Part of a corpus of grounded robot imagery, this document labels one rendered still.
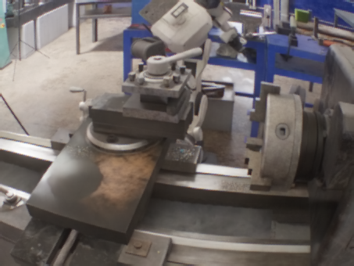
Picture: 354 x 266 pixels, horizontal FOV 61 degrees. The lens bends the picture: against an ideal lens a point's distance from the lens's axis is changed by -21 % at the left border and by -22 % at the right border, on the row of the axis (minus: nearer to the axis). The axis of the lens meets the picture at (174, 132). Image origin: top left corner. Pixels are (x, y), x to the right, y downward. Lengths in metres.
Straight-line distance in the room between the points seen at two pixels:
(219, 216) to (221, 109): 1.85
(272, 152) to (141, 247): 0.39
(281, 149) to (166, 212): 0.55
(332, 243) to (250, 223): 0.44
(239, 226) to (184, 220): 0.18
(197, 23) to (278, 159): 1.06
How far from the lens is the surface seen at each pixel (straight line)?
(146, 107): 1.09
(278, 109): 0.83
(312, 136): 0.85
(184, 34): 1.72
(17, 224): 1.03
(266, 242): 0.97
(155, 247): 0.91
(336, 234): 0.83
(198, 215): 1.21
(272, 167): 0.82
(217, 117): 3.01
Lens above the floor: 1.57
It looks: 31 degrees down
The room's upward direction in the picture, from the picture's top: 1 degrees clockwise
